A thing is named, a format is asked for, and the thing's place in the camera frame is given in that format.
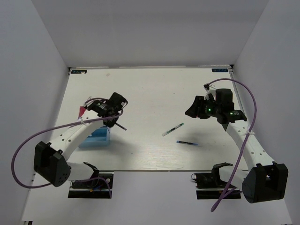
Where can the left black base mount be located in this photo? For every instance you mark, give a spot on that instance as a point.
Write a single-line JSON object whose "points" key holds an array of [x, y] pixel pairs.
{"points": [[95, 189]]}

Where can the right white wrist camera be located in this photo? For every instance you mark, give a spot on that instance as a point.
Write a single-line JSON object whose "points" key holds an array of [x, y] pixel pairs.
{"points": [[210, 89]]}

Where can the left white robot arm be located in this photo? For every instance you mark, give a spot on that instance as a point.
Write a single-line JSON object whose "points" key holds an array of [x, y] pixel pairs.
{"points": [[51, 159]]}

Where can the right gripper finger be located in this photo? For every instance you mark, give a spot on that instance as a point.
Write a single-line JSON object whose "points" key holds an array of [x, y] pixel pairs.
{"points": [[193, 111], [198, 101]]}

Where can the green ink clear pen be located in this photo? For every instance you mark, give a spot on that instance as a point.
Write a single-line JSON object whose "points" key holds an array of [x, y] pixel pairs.
{"points": [[172, 129]]}

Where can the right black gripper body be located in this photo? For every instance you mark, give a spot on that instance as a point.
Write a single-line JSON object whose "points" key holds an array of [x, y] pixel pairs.
{"points": [[209, 108]]}

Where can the right table corner label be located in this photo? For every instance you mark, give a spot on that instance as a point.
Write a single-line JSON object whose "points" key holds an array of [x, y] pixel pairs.
{"points": [[219, 70]]}

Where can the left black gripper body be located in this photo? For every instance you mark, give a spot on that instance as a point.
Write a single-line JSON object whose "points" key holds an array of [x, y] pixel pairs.
{"points": [[110, 124]]}

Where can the pink blue tiered organizer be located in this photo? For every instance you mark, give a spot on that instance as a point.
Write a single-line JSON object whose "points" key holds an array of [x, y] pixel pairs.
{"points": [[99, 138]]}

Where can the blue ink pen right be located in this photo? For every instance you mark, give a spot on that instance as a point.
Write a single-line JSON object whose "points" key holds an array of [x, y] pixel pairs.
{"points": [[187, 143]]}

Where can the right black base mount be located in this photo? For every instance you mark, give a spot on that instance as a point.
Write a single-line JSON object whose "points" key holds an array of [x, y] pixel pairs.
{"points": [[209, 186]]}

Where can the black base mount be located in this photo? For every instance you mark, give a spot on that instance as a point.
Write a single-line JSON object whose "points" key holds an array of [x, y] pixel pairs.
{"points": [[209, 186], [95, 189]]}

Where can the table corner label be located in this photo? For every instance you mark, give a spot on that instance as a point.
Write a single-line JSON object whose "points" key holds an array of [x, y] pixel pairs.
{"points": [[219, 70], [78, 71]]}

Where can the left table corner label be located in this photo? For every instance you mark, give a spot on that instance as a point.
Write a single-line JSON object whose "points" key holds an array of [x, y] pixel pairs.
{"points": [[78, 71]]}

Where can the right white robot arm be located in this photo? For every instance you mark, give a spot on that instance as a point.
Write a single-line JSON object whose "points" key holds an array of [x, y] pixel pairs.
{"points": [[264, 180]]}

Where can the purple ink pen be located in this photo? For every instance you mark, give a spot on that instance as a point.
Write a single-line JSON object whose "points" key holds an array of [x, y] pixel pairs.
{"points": [[122, 127]]}

